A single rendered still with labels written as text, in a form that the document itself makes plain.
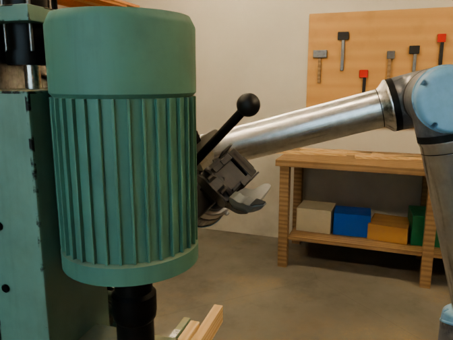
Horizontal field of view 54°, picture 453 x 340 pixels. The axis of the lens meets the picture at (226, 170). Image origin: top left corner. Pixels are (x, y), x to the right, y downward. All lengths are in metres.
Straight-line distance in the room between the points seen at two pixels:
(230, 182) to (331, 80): 3.11
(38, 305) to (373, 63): 3.41
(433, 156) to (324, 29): 3.02
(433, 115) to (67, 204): 0.61
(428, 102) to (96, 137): 0.58
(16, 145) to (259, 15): 3.52
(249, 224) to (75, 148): 3.74
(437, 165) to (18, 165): 0.69
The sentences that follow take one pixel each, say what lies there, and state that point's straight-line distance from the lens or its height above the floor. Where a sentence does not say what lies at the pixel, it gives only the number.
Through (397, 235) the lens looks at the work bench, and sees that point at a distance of 3.50.
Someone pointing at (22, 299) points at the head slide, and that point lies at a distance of 0.65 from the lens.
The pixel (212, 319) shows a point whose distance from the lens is 0.98.
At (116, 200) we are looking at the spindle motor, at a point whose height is 1.30.
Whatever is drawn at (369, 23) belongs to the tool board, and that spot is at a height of 1.86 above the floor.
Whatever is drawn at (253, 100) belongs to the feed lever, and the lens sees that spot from 0.64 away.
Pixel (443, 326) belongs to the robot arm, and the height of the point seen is 0.86.
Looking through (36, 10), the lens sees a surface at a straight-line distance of 0.61.
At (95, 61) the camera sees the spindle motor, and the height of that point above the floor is 1.45.
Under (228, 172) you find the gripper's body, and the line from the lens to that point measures 0.75.
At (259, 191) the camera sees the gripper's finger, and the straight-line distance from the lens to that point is 0.72.
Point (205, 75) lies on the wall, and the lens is 4.13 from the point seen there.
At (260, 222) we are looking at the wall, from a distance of 4.16.
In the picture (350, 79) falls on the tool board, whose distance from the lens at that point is 3.79.
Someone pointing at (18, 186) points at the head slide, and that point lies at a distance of 0.59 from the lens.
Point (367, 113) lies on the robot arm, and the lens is 1.00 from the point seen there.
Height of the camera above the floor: 1.43
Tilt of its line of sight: 12 degrees down
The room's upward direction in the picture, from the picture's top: straight up
